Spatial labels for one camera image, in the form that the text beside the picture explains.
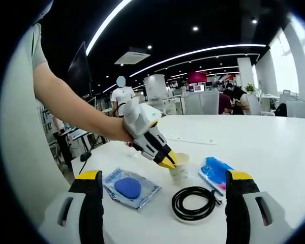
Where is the large black screen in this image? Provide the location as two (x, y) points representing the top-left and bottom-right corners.
(67, 42), (92, 96)

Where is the white paper cup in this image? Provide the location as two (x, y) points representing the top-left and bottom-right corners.
(168, 152), (190, 185)

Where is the white table tabletop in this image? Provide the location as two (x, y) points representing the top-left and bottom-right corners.
(71, 114), (305, 244)

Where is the white worn device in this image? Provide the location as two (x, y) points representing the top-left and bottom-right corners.
(38, 0), (54, 18)

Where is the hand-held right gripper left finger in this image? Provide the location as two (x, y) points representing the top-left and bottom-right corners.
(39, 169), (105, 244)

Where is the white table socket strip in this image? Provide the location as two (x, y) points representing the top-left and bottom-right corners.
(167, 137), (217, 146)

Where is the black cable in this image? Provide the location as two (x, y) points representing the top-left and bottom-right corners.
(171, 186), (223, 222)

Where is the grey desk partition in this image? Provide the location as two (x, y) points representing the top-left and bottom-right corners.
(184, 90), (219, 115)

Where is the white wipes pack blue lid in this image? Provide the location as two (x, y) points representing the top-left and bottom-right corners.
(103, 167), (162, 210)

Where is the white square pillar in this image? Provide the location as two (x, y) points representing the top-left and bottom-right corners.
(143, 74), (167, 102)

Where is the blue tissue pack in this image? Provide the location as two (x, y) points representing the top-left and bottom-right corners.
(198, 157), (234, 196)

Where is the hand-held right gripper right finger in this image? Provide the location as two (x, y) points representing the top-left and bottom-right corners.
(225, 169), (294, 244)

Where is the ceiling air conditioner unit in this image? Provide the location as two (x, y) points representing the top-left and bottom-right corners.
(114, 52), (151, 66)

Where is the red wall poster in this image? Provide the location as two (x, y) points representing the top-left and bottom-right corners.
(188, 71), (208, 84)

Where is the person's left hand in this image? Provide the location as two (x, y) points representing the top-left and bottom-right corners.
(109, 118), (135, 148)

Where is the person's light shirt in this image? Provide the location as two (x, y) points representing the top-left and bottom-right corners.
(0, 22), (77, 224)

